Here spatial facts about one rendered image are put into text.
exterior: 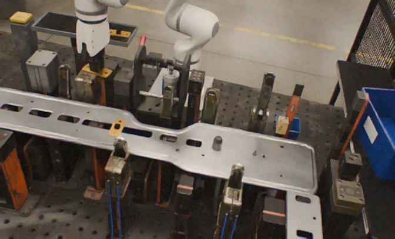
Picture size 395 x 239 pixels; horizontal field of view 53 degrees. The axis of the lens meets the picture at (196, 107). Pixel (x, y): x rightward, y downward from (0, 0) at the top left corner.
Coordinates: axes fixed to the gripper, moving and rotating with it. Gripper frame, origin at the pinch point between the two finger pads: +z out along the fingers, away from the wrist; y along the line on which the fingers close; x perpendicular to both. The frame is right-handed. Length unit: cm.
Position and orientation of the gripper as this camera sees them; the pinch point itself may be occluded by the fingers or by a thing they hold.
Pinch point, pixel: (96, 63)
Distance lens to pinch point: 119.5
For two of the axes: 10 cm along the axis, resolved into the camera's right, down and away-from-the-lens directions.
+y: -3.6, 5.8, -7.3
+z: -0.9, 7.6, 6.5
